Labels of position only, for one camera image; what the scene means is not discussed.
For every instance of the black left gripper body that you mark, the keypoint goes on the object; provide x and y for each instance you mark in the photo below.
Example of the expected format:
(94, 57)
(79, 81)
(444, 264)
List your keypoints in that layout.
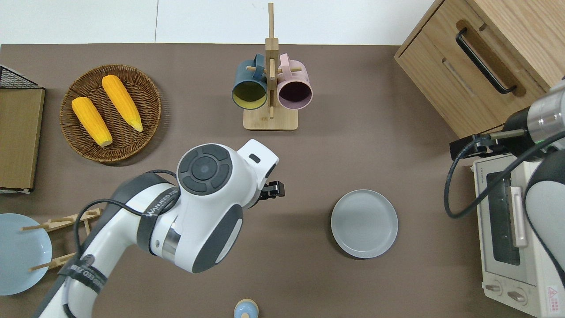
(274, 190)

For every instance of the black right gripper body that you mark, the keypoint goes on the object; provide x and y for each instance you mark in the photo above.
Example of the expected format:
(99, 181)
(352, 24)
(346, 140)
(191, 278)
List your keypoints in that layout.
(463, 148)

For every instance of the gray round plate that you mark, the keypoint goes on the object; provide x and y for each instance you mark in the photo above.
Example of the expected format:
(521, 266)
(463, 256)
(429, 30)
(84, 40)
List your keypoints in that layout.
(364, 224)

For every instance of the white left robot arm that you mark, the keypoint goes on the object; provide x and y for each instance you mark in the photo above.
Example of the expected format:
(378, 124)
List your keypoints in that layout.
(207, 203)

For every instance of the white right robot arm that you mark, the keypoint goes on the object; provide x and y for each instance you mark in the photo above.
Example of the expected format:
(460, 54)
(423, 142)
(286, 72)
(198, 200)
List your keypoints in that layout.
(547, 203)

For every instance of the wooden plate rack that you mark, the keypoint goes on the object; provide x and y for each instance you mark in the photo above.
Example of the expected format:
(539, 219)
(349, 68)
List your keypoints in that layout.
(59, 223)

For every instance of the light blue plate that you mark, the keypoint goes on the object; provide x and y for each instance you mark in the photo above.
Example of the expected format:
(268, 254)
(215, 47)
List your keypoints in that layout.
(17, 256)

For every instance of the wooden mug tree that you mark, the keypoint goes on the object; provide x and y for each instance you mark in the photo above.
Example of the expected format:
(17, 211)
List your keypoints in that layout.
(270, 121)

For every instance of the wooden drawer cabinet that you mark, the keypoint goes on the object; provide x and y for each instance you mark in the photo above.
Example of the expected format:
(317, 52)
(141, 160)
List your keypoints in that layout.
(432, 70)

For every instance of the pink mug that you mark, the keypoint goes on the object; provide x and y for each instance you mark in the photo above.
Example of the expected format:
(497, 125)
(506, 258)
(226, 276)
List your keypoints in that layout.
(295, 84)

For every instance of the dark teal mug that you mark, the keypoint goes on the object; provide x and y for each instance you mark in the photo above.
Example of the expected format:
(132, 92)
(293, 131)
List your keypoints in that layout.
(247, 79)

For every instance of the white toaster oven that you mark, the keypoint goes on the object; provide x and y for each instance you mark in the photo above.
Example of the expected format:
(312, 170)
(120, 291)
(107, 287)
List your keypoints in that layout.
(494, 265)

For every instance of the small blue call bell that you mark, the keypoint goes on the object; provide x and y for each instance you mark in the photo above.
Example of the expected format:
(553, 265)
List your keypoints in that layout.
(246, 309)

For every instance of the brown wicker basket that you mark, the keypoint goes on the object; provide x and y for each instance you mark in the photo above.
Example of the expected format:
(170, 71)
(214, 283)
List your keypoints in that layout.
(128, 141)

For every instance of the yellow corn cob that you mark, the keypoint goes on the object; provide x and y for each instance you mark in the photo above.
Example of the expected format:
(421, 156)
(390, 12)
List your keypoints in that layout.
(122, 102)
(92, 121)

